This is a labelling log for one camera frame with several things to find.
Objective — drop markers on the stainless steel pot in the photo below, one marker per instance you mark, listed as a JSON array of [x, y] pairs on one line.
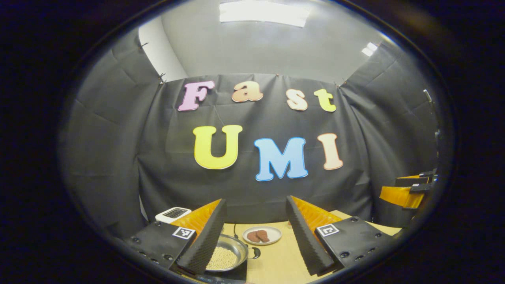
[[234, 241]]

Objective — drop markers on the black induction cooktop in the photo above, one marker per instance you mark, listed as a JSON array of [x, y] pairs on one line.
[[238, 275]]

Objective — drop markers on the small ceiling light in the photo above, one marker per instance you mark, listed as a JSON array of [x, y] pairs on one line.
[[369, 49]]

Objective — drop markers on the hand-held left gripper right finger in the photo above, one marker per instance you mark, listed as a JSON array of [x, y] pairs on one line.
[[305, 240]]

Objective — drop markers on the white toaster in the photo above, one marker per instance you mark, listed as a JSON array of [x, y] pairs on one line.
[[171, 215]]

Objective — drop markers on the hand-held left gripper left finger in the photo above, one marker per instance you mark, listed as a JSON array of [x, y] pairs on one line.
[[205, 240]]

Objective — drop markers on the black backdrop cloth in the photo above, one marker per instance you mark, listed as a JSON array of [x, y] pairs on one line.
[[256, 193]]

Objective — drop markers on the large ceiling light panel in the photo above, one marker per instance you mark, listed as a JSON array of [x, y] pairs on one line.
[[264, 12]]

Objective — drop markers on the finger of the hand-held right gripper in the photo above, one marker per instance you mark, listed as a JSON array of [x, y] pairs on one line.
[[410, 181], [398, 196]]

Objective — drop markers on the brown meat patty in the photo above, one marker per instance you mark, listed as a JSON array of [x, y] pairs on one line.
[[252, 237], [263, 235]]

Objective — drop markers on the pile of soybeans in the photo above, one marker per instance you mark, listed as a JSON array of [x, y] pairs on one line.
[[223, 258]]

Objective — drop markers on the white round plate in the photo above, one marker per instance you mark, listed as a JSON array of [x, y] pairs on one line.
[[275, 232]]

